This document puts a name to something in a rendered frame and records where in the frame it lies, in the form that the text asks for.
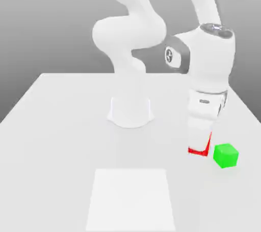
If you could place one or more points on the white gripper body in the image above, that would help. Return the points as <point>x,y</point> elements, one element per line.
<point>204,109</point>

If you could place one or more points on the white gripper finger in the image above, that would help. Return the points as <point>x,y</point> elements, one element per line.
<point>199,134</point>

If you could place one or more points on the small red cube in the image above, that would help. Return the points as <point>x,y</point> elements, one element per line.
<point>196,151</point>

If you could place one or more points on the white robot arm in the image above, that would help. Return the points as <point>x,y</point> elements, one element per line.
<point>130,32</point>

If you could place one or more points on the small green cube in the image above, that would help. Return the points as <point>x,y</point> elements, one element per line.
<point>225,155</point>

